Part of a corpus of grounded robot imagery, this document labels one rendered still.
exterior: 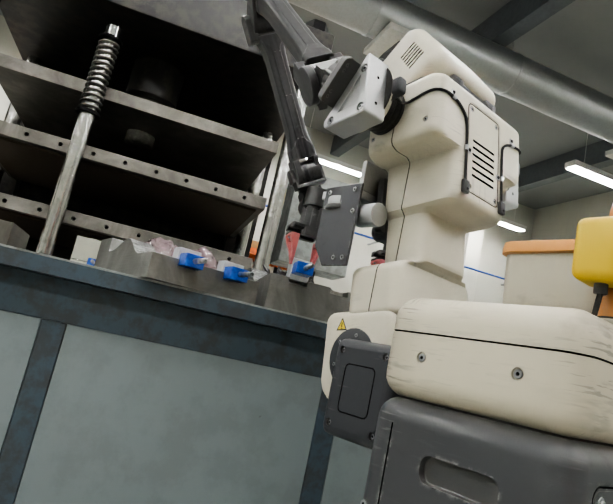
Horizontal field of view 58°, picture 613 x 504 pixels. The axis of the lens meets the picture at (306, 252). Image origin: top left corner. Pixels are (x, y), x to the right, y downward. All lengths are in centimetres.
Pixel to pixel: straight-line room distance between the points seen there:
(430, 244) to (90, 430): 79
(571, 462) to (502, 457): 6
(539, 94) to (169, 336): 509
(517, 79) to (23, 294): 507
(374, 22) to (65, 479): 449
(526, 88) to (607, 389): 532
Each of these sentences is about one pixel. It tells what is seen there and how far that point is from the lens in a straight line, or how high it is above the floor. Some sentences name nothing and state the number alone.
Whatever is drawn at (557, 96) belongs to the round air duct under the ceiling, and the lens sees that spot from 604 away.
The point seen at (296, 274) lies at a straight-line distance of 134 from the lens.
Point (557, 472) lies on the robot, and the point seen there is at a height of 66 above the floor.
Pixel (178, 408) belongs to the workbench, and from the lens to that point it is 128.
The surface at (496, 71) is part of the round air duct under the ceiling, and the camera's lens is 565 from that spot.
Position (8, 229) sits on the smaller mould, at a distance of 146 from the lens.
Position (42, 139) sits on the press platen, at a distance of 222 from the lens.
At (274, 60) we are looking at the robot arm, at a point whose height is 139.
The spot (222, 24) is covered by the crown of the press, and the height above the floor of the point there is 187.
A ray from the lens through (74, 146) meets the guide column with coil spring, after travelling 215.
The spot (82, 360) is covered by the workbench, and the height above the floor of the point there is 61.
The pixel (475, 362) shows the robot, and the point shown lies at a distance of 62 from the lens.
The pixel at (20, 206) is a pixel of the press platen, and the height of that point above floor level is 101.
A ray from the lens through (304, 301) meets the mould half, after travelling 134.
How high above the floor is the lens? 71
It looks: 11 degrees up
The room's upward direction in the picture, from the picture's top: 12 degrees clockwise
